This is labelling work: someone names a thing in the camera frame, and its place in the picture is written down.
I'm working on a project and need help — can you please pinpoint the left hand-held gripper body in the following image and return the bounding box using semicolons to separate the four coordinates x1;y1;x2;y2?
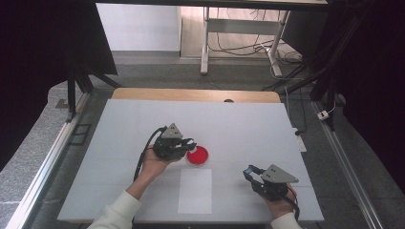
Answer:
152;122;189;161

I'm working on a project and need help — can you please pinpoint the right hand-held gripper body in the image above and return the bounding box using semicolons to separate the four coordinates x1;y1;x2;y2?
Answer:
251;164;300;202

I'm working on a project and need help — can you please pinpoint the round red ink dish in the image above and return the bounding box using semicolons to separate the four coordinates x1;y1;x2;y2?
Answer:
186;145;210;166

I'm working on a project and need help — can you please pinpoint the person's left hand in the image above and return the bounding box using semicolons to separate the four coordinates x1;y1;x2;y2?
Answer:
139;146;182;180

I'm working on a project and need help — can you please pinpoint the person's right hand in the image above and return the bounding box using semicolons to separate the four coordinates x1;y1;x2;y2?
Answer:
261;182;299;219

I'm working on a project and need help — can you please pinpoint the white paper sheet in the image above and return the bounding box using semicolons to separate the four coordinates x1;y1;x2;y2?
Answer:
177;168;213;215

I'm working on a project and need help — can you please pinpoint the white power strip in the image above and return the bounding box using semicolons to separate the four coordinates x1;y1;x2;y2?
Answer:
292;127;309;154

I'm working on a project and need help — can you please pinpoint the black metal stand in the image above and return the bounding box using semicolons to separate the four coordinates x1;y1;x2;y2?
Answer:
65;56;122;123
262;63;338;132

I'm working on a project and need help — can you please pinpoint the black curtain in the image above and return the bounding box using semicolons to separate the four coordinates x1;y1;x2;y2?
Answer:
318;0;405;198
0;0;118;173

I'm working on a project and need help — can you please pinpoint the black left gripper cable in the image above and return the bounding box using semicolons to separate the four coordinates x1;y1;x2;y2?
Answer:
133;126;168;182

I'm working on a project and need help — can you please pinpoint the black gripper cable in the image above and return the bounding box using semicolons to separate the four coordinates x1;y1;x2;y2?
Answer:
133;126;168;182
280;187;301;222

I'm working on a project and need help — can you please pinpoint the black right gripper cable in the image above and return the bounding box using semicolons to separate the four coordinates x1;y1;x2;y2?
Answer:
280;187;301;222

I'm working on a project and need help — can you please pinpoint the aluminium rail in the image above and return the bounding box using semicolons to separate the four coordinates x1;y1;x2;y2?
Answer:
6;92;92;229
309;99;386;229

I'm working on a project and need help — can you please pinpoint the tangle of black cables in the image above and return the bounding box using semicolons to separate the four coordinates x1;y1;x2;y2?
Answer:
208;8;304;65

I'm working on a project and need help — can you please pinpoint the white desk frame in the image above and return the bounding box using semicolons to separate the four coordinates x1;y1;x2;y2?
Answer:
200;6;291;78

